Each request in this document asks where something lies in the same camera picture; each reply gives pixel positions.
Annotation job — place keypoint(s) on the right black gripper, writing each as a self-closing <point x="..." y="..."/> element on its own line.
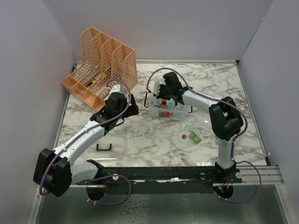
<point x="160" y="95"/>

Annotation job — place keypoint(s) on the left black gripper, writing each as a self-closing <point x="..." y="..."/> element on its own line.
<point x="132" y="109"/>

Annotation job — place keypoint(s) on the blue labelled small bottle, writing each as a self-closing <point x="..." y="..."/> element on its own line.
<point x="171" y="104"/>

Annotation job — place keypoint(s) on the brown bottle orange cap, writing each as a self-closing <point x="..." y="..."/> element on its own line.
<point x="163" y="104"/>

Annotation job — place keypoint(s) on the clear plastic medicine box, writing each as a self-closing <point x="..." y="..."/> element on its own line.
<point x="150" y="100"/>

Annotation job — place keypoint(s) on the clear teal blister packs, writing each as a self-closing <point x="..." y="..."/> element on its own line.
<point x="178" y="112"/>

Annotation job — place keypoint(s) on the clear teal sachet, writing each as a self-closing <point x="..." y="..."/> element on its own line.
<point x="191" y="126"/>

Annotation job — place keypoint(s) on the green small medicine box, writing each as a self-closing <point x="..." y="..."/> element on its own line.
<point x="196" y="139"/>

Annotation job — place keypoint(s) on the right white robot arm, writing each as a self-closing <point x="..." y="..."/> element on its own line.
<point x="226" y="121"/>

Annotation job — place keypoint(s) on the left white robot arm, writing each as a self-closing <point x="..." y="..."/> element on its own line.
<point x="55" y="170"/>

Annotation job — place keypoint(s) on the peach plastic file organizer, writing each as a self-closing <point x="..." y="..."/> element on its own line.
<point x="105" y="62"/>

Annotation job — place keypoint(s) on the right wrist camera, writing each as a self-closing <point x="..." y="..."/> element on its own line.
<point x="154" y="88"/>

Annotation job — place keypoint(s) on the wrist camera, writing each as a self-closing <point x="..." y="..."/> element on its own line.
<point x="154" y="88"/>
<point x="118" y="88"/>

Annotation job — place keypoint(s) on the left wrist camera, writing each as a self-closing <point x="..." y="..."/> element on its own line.
<point x="118" y="88"/>

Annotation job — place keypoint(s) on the black box lid handle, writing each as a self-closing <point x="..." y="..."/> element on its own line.
<point x="104" y="148"/>

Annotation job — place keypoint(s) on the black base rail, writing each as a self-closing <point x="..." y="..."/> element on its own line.
<point x="160" y="180"/>

